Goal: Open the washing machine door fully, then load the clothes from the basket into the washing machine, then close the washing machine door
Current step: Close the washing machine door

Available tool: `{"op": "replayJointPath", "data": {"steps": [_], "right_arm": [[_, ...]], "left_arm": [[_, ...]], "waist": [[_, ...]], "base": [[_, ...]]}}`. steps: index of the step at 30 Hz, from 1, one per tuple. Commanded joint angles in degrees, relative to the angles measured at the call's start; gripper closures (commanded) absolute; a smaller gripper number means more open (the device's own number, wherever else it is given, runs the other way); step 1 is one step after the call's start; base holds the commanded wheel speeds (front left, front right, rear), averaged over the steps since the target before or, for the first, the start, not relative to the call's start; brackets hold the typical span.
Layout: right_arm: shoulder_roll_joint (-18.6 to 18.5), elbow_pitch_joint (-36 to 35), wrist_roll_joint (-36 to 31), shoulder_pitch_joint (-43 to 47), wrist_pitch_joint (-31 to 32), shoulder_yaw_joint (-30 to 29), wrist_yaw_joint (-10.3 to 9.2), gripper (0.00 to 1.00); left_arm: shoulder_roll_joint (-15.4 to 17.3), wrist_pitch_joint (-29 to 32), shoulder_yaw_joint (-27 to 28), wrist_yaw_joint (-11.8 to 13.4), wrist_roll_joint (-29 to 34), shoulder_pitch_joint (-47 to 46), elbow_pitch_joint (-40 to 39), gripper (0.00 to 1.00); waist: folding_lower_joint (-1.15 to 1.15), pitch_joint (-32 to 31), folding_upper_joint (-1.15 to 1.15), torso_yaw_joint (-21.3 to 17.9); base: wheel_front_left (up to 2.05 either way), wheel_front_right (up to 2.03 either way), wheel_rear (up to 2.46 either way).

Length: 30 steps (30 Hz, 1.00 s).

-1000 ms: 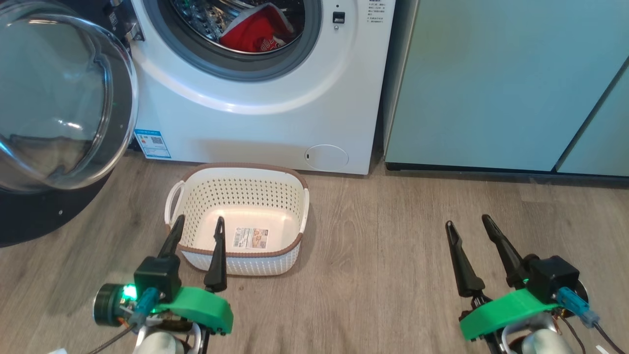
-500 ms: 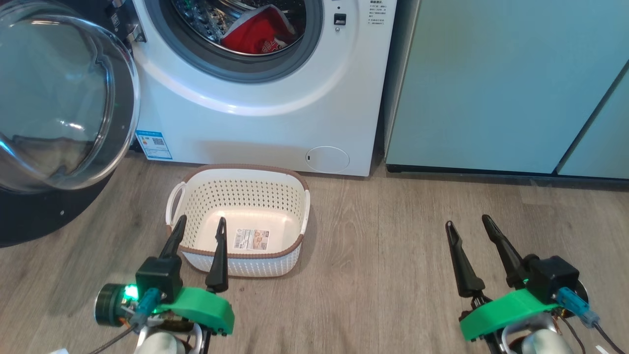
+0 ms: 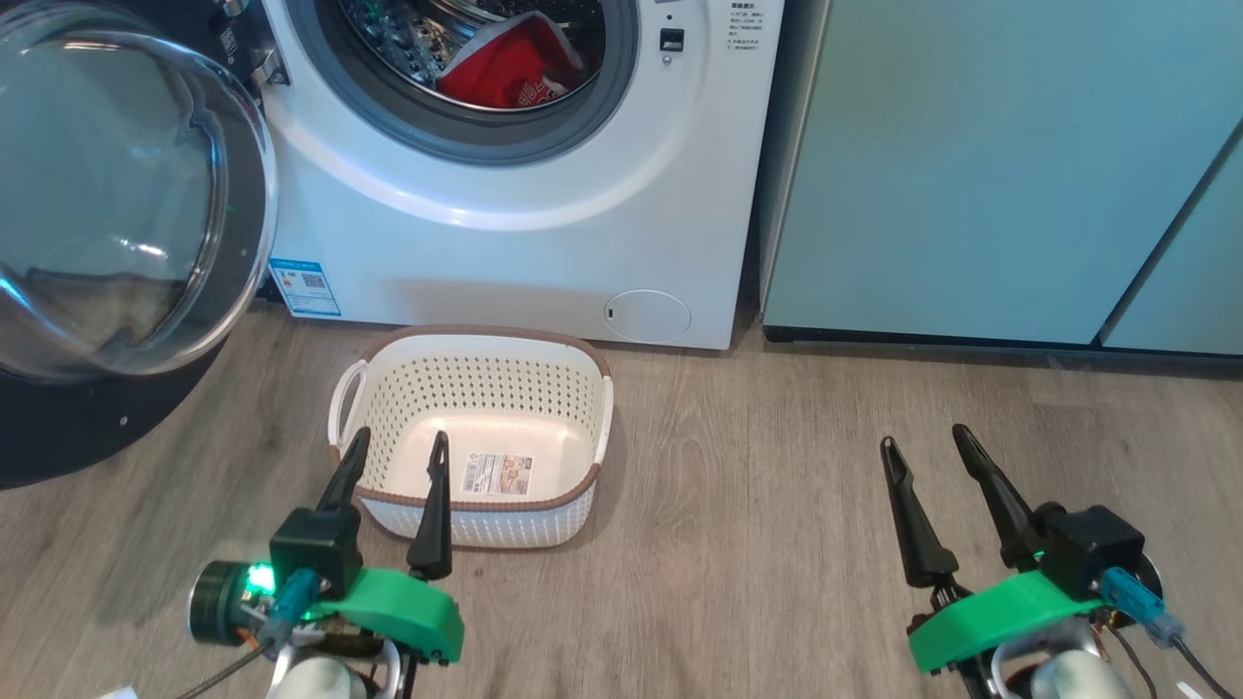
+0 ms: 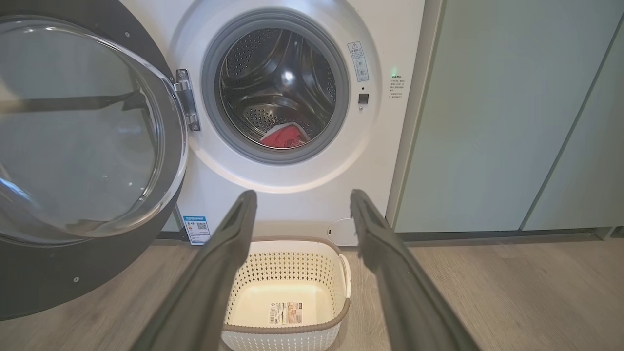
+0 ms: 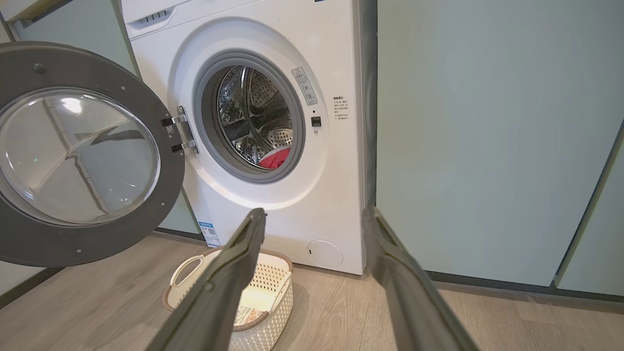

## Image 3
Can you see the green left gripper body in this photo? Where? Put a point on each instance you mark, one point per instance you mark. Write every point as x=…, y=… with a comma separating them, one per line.
x=408, y=612

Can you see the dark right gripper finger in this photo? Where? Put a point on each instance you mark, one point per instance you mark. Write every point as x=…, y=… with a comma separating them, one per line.
x=1005, y=510
x=923, y=539

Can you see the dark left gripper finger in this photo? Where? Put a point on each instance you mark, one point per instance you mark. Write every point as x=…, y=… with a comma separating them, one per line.
x=348, y=481
x=434, y=534

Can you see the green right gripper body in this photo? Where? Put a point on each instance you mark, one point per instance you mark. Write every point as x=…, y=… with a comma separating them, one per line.
x=991, y=612

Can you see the washing machine glass door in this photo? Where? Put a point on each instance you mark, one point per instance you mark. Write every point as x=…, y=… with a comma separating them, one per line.
x=97, y=417

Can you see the red garment with white print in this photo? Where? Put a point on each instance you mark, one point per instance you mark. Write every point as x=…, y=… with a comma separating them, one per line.
x=500, y=73

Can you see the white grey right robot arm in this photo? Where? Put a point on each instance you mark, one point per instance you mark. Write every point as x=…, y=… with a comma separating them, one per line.
x=1073, y=675

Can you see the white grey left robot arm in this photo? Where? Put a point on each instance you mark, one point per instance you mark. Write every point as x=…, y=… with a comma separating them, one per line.
x=316, y=680

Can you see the white front-load washing machine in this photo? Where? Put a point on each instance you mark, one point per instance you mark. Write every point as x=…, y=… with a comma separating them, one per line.
x=486, y=262

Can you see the light blue cabinet panel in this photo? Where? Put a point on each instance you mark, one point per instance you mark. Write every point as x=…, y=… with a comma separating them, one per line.
x=1194, y=291

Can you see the metal door hinge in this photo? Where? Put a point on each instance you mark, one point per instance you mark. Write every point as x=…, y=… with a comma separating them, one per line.
x=264, y=63

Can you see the steel washer drum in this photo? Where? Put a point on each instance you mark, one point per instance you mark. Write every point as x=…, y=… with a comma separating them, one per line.
x=403, y=39

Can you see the black door latch socket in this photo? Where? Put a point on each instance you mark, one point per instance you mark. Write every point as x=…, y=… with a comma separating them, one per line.
x=672, y=40

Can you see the basket bottom product label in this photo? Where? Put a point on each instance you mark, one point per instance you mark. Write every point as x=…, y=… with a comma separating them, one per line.
x=497, y=474

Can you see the white perforated laundry basket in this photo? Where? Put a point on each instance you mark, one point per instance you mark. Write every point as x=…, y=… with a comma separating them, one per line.
x=486, y=379

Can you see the blue energy label sticker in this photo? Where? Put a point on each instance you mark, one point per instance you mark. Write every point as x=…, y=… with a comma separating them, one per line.
x=306, y=288

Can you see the round white filter cover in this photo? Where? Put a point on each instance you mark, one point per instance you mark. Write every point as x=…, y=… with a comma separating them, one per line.
x=648, y=316

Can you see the pale green cabinet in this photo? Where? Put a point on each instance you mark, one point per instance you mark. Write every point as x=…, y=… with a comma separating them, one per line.
x=952, y=165

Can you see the black text instruction sticker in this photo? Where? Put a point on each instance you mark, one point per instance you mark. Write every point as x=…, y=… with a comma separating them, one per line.
x=751, y=24

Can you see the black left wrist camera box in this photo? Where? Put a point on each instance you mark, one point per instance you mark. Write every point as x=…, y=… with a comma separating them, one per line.
x=316, y=549

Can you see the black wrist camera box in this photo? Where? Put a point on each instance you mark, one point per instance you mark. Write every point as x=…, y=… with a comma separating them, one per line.
x=1092, y=549
x=316, y=549

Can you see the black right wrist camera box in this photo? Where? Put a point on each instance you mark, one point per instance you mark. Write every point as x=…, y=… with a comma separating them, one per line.
x=1092, y=549

